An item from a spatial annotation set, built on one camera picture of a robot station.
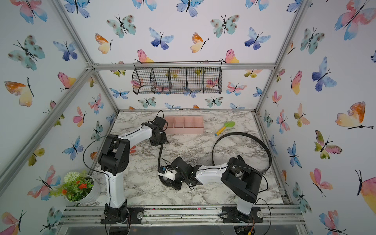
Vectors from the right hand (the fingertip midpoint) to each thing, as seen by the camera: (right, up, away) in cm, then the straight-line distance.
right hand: (168, 180), depth 82 cm
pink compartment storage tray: (+7, +31, +32) cm, 45 cm away
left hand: (-5, +20, +18) cm, 28 cm away
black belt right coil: (+35, +22, +21) cm, 46 cm away
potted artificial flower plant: (-38, +2, -15) cm, 41 cm away
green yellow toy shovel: (+40, +31, +28) cm, 58 cm away
